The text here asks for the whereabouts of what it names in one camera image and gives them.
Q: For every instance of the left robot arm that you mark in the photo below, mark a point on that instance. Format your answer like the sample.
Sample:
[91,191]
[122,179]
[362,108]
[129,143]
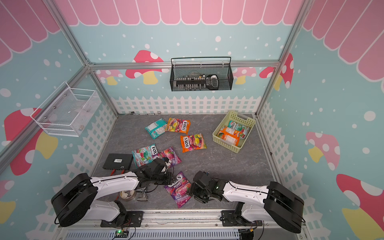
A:
[80,198]

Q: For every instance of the white wire wall basket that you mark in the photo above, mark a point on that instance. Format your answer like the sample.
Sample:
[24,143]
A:
[67,111]

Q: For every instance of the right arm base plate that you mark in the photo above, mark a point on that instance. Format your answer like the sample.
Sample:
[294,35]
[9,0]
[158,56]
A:
[230,218]

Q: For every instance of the black network switch box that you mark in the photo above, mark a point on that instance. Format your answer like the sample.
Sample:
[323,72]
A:
[118,162]

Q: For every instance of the chrome metal faucet part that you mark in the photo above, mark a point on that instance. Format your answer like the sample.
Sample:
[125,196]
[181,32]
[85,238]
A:
[142,195]

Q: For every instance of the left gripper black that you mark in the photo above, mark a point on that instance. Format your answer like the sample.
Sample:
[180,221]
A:
[168,179]

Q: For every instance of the tape roll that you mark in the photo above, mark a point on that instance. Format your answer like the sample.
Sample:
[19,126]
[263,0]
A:
[128,195]

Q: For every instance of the aluminium front rail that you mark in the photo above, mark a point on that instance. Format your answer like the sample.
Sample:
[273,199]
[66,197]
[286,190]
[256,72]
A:
[163,219]

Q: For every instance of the teal candy bag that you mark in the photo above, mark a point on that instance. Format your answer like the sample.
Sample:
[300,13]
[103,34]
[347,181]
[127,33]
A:
[144,156]
[241,130]
[157,128]

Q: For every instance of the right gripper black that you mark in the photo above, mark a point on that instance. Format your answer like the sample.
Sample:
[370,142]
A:
[193,190]

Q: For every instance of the orange candy bag back-side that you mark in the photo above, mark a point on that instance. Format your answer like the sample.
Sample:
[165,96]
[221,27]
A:
[228,136]

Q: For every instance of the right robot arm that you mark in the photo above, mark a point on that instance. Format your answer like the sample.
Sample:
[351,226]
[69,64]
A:
[256,205]

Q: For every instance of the orange candy bag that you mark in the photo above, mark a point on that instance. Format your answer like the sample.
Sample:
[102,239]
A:
[178,126]
[192,142]

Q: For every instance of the items in black basket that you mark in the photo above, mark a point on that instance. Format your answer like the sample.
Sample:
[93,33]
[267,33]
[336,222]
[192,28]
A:
[199,83]

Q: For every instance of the small green-lit circuit board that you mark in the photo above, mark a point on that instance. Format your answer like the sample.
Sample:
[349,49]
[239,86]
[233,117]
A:
[121,234]

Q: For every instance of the purple berries candy bag front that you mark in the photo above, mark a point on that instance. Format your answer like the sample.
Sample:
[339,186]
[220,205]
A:
[178,189]

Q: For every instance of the green plastic basket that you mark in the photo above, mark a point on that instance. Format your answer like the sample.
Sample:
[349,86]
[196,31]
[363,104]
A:
[238,118]

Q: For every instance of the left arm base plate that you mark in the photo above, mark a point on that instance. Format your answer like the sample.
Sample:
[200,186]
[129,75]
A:
[123,220]

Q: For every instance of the black wire wall basket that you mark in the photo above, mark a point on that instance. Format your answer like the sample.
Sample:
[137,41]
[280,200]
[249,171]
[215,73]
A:
[201,74]

